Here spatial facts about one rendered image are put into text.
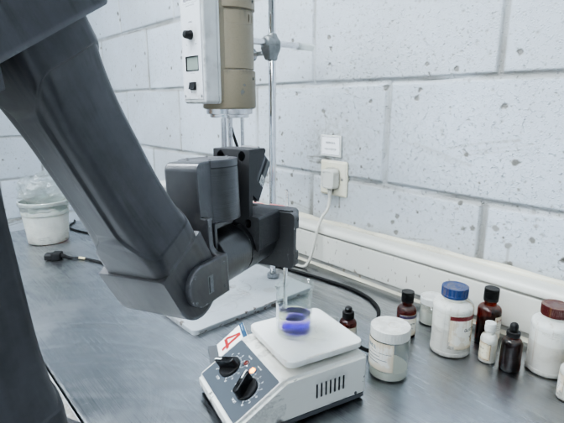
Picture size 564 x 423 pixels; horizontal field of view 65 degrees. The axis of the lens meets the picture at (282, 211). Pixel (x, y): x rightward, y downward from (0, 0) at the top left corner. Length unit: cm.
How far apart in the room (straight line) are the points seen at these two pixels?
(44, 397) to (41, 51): 19
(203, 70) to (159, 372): 51
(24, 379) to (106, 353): 54
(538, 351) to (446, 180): 35
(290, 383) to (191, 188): 30
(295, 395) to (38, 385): 37
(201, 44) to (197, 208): 48
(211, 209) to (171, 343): 44
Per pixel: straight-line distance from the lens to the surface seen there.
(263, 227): 47
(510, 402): 74
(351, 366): 64
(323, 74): 113
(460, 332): 79
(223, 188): 42
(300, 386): 60
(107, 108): 31
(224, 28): 86
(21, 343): 29
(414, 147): 97
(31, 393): 30
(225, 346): 77
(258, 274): 107
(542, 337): 79
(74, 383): 77
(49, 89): 28
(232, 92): 85
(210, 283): 39
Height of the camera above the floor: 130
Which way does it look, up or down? 14 degrees down
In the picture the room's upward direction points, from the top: straight up
